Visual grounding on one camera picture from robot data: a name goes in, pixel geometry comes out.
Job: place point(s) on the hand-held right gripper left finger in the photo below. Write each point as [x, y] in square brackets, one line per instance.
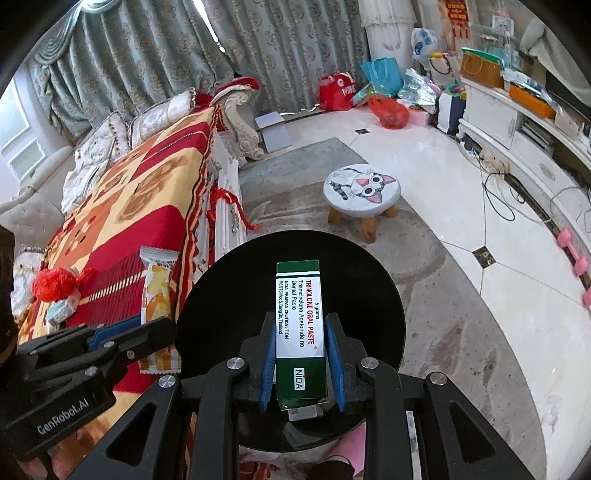
[267, 383]

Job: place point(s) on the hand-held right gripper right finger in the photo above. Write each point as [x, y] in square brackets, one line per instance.
[336, 364]

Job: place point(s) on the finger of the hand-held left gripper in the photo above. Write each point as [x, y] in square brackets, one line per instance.
[115, 330]
[152, 337]

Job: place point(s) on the green white cardboard box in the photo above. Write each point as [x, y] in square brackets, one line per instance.
[300, 369]

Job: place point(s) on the yellow white snack packet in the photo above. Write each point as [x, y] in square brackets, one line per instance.
[157, 295]

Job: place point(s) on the small pale green box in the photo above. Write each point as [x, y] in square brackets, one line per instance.
[62, 310]

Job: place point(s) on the red plastic bag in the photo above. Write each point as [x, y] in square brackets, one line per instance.
[390, 113]
[55, 282]

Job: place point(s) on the black round trash bin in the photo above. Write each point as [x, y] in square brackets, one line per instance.
[221, 295]

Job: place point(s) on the person's pink slipper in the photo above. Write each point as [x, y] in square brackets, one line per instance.
[346, 450]

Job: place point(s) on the embroidered striped pillow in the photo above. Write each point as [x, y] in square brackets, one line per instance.
[161, 115]
[104, 141]
[27, 281]

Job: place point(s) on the grey patterned rug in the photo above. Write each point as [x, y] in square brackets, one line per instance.
[438, 323]

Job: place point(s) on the red orange printed blanket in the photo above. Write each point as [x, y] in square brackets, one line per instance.
[138, 194]

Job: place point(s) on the grey tufted sofa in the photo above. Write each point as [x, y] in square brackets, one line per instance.
[231, 217]

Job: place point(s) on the red ribbon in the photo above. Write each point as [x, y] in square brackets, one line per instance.
[217, 207]

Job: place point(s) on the white crumpled cloth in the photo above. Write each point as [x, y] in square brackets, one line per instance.
[81, 184]

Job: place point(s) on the cat print wooden stool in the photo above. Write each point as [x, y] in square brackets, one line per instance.
[362, 184]

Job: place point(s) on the white window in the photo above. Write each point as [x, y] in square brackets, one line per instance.
[25, 138]

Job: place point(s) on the grey storage box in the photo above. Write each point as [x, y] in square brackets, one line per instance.
[273, 134]

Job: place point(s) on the white power strip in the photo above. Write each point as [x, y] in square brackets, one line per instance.
[493, 164]

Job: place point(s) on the full red plastic bag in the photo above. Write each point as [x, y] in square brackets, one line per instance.
[390, 113]

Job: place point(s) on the pink box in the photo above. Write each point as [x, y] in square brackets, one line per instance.
[422, 119]

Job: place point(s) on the red cloth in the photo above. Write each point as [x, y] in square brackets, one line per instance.
[231, 87]

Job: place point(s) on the red tote bag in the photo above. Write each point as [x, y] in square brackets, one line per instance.
[336, 92]

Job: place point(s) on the teal patterned curtain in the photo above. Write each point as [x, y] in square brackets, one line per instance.
[129, 55]
[291, 50]

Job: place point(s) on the dark blue paper bag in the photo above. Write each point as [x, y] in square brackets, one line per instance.
[451, 113]

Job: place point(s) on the silver foil bag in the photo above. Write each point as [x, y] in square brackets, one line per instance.
[418, 92]

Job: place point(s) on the white television cabinet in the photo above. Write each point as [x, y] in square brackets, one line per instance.
[494, 120]

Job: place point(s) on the teal gift bag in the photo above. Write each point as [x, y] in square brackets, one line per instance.
[381, 76]

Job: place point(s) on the white paper bag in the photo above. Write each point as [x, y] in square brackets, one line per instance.
[444, 69]

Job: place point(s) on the orange box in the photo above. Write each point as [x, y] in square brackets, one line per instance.
[533, 101]

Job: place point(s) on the brown paper bag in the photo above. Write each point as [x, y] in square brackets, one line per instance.
[482, 69]

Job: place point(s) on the blue white plastic bag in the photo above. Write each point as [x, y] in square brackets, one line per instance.
[423, 42]

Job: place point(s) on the red hanging banner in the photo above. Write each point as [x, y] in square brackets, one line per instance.
[457, 18]

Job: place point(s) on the grey jacket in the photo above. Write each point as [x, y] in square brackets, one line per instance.
[558, 46]

